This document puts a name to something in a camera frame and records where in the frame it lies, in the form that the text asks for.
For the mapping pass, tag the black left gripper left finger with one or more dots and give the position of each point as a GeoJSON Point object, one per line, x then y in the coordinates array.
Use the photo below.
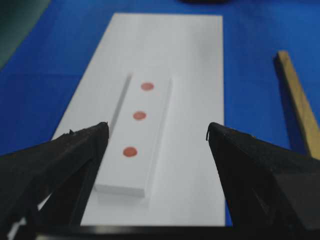
{"type": "Point", "coordinates": [50, 183]}

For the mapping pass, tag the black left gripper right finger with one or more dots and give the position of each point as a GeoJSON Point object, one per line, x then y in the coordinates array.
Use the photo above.
{"type": "Point", "coordinates": [265, 184]}

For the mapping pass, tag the wooden mallet hammer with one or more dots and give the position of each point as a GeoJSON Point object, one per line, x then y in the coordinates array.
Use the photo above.
{"type": "Point", "coordinates": [304, 115]}

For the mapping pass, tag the large white foam board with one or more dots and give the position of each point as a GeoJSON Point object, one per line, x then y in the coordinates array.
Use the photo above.
{"type": "Point", "coordinates": [186, 190]}

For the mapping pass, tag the small white raised block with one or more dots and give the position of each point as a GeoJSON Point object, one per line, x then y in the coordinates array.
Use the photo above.
{"type": "Point", "coordinates": [129, 162]}

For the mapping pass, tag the blue table cloth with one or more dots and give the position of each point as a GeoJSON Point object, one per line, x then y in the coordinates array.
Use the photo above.
{"type": "Point", "coordinates": [38, 81]}

